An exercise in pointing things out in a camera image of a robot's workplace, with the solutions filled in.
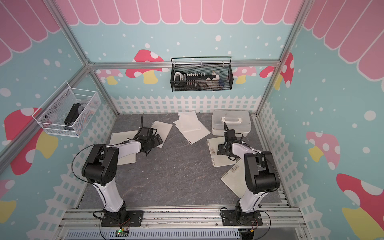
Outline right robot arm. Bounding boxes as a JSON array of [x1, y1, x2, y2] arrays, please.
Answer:
[[218, 123, 281, 221]]

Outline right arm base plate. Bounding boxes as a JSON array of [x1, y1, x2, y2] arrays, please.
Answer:
[[220, 208, 263, 227]]

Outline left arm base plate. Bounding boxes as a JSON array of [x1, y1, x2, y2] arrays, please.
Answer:
[[101, 211, 144, 228]]

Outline black wire mesh basket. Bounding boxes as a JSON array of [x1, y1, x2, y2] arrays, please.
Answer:
[[170, 56, 234, 92]]

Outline items in black basket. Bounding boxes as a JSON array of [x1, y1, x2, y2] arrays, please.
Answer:
[[171, 71, 225, 92]]

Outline white plastic storage box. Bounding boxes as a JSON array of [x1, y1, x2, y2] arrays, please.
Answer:
[[212, 110, 252, 137]]

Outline torn lined paper page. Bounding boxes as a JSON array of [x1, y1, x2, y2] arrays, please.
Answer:
[[174, 117, 210, 145]]

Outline large spiral notebook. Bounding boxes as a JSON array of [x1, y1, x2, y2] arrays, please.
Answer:
[[109, 131, 138, 166]]

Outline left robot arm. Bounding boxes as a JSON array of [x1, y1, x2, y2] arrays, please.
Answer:
[[82, 117, 163, 222]]

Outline black block in white basket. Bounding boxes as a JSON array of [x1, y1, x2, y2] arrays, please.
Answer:
[[64, 103, 81, 131]]

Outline green circuit board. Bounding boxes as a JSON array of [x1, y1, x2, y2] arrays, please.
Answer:
[[115, 229, 130, 238]]

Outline white wire mesh basket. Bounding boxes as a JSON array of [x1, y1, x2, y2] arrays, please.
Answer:
[[32, 82, 102, 138]]

